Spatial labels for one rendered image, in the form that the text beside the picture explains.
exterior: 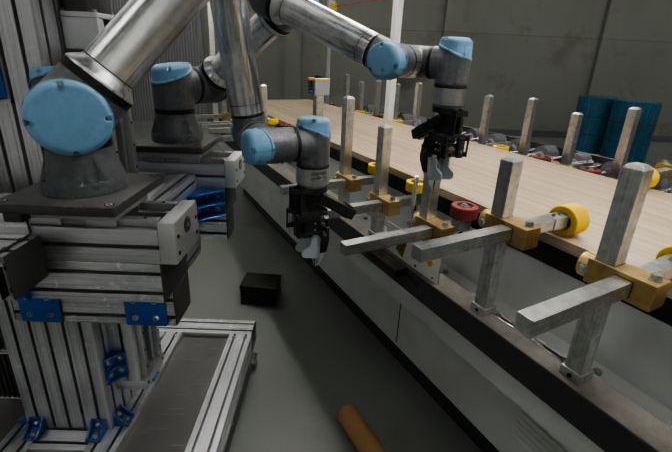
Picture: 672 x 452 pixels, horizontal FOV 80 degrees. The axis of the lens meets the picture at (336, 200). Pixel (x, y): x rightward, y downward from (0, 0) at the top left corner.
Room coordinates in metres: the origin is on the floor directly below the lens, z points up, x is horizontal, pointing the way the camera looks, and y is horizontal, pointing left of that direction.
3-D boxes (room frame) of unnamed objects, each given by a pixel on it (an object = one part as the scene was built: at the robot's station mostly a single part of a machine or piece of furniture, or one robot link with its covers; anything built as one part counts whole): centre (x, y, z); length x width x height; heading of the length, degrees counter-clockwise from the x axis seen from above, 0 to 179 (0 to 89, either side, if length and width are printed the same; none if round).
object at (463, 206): (1.13, -0.39, 0.85); 0.08 x 0.08 x 0.11
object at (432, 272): (1.13, -0.24, 0.75); 0.26 x 0.01 x 0.10; 29
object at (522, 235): (0.88, -0.41, 0.94); 0.13 x 0.06 x 0.05; 29
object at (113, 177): (0.77, 0.51, 1.09); 0.15 x 0.15 x 0.10
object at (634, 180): (0.68, -0.52, 0.92); 0.03 x 0.03 x 0.48; 29
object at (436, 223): (1.10, -0.29, 0.84); 0.13 x 0.06 x 0.05; 29
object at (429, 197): (1.11, -0.27, 0.92); 0.03 x 0.03 x 0.48; 29
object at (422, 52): (1.02, -0.16, 1.30); 0.11 x 0.11 x 0.08; 61
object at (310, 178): (0.88, 0.05, 1.05); 0.08 x 0.08 x 0.05
